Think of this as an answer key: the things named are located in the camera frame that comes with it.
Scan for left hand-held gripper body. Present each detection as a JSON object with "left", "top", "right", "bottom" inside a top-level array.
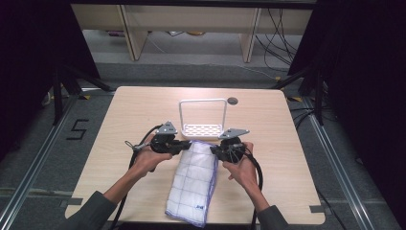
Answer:
[{"left": 149, "top": 120, "right": 183, "bottom": 156}]

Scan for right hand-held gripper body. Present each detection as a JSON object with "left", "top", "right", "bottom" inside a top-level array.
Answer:
[{"left": 217, "top": 127, "right": 251, "bottom": 164}]

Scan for white rack with handle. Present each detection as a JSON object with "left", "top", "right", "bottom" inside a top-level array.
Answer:
[{"left": 178, "top": 98, "right": 229, "bottom": 142}]

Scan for white blue-checked cloth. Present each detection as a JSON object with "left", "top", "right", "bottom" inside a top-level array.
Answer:
[{"left": 164, "top": 139, "right": 220, "bottom": 229}]

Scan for person's right hand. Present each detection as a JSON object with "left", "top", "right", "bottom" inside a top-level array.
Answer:
[{"left": 221, "top": 142, "right": 257, "bottom": 190}]

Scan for person's left hand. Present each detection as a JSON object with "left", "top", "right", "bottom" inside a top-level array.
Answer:
[{"left": 131, "top": 133, "right": 173, "bottom": 178}]

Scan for black metal stand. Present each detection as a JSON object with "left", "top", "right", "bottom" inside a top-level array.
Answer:
[
  {"left": 270, "top": 66, "right": 326, "bottom": 127},
  {"left": 52, "top": 62, "right": 117, "bottom": 127}
]

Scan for grey tape strip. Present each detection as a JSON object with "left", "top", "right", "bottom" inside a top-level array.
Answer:
[
  {"left": 59, "top": 197, "right": 84, "bottom": 208},
  {"left": 308, "top": 205, "right": 327, "bottom": 215}
]

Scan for dark curtain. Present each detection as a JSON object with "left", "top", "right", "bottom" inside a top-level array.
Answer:
[
  {"left": 0, "top": 0, "right": 101, "bottom": 162},
  {"left": 287, "top": 0, "right": 406, "bottom": 226}
]

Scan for grey cable plug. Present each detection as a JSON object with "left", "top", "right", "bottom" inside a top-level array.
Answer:
[{"left": 124, "top": 140, "right": 151, "bottom": 152}]

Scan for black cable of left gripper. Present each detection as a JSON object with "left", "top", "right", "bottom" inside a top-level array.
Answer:
[{"left": 107, "top": 124, "right": 165, "bottom": 230}]

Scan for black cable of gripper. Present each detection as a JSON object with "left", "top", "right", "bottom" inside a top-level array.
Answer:
[
  {"left": 242, "top": 150, "right": 264, "bottom": 230},
  {"left": 107, "top": 124, "right": 165, "bottom": 230}
]

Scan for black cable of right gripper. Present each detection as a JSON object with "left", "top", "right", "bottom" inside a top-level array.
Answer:
[{"left": 242, "top": 150, "right": 264, "bottom": 230}]

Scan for black floor cables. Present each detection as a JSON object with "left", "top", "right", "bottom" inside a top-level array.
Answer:
[{"left": 288, "top": 105, "right": 318, "bottom": 129}]

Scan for white floor cable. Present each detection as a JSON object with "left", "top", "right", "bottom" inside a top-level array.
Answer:
[{"left": 235, "top": 62, "right": 280, "bottom": 81}]

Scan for aluminium floor rail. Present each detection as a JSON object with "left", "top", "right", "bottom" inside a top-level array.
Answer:
[
  {"left": 301, "top": 95, "right": 377, "bottom": 230},
  {"left": 0, "top": 94, "right": 79, "bottom": 230}
]

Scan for bundle of black cables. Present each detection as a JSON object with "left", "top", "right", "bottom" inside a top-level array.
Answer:
[{"left": 254, "top": 8, "right": 304, "bottom": 71}]

